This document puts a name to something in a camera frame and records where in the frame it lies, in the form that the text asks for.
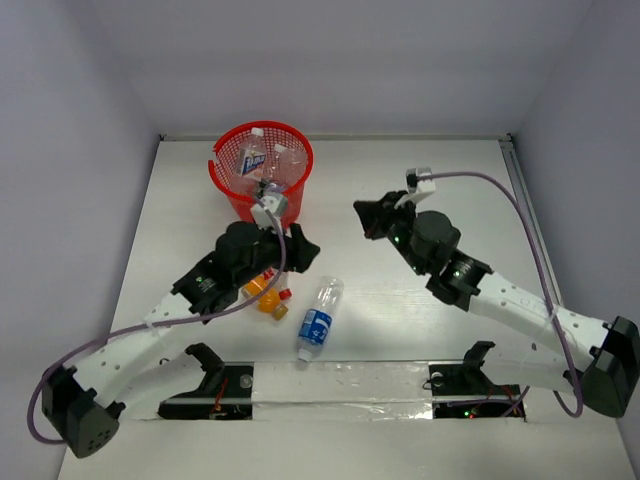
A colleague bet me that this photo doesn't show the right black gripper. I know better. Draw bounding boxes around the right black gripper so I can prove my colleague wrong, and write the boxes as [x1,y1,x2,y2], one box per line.
[353,189,429,276]

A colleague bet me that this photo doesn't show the red label clear bottle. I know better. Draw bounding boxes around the red label clear bottle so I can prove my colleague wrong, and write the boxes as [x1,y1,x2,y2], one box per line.
[263,267,292,301]

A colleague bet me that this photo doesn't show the orange juice bottle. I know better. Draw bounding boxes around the orange juice bottle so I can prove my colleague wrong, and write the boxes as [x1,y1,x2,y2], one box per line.
[241,275,288,321]

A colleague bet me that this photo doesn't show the dark blue label bottle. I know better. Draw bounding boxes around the dark blue label bottle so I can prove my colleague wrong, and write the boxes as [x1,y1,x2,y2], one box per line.
[297,276,344,363]

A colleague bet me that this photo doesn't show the light blue label bottle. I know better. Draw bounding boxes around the light blue label bottle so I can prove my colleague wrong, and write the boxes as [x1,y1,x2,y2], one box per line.
[269,144,307,187]

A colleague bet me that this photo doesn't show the white orange label bottle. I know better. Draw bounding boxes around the white orange label bottle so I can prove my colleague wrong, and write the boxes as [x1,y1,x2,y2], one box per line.
[236,127,268,180]

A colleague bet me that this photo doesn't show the green label clear bottle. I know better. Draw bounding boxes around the green label clear bottle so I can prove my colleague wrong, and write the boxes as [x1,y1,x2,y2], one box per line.
[254,180,287,199]

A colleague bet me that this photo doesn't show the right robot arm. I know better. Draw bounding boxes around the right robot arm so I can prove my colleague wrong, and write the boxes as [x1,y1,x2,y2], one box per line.
[353,191,639,418]

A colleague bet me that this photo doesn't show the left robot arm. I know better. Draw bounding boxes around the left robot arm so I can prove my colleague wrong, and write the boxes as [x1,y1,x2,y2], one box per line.
[28,221,320,459]

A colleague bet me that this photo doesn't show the red plastic mesh bin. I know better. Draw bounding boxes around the red plastic mesh bin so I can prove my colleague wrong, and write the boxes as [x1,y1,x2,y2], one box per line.
[208,121,314,227]

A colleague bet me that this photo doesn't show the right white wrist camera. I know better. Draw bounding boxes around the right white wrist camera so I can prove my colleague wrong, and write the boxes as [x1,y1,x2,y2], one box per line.
[394,167,436,209]

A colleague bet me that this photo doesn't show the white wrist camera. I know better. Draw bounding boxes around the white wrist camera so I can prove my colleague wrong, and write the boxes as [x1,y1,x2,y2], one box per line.
[250,191,288,234]
[394,167,436,209]

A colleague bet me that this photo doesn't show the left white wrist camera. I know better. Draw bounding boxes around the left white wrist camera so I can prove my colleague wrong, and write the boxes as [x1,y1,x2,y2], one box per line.
[250,191,288,234]

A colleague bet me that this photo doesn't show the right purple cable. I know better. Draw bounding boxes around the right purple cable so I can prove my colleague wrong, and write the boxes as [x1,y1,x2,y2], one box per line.
[424,170,585,419]

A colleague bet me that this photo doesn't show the purple cable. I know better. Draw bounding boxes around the purple cable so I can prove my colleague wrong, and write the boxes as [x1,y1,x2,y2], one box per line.
[424,170,585,419]
[28,209,288,445]

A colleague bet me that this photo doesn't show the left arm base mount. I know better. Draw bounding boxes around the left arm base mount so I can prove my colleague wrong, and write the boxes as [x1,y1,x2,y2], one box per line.
[157,364,254,420]

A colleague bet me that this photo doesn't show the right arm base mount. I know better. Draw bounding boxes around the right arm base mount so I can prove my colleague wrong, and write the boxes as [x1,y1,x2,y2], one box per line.
[422,363,526,420]

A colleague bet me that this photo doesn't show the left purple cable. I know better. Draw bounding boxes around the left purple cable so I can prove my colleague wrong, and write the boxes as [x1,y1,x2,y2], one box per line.
[28,209,288,445]

